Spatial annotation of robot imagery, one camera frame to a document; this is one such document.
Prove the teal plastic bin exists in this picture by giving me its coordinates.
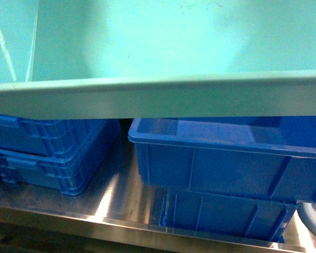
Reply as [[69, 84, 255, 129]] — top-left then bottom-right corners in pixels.
[[0, 1, 316, 120]]

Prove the blue ribbed crate upper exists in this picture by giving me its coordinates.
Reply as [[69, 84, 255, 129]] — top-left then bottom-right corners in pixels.
[[0, 114, 117, 158]]

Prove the blue ribbed crate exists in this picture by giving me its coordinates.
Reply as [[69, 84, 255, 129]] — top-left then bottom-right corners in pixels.
[[0, 114, 117, 158], [0, 121, 120, 196]]

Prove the stainless steel shelf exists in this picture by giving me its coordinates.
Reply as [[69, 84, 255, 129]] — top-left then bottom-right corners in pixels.
[[0, 119, 316, 252]]

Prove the blue ribbed crate lower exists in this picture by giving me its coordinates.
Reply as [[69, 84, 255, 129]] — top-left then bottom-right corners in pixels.
[[0, 121, 120, 196]]

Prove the large blue plastic bin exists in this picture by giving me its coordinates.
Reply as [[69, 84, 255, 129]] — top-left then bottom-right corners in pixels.
[[128, 116, 316, 203]]

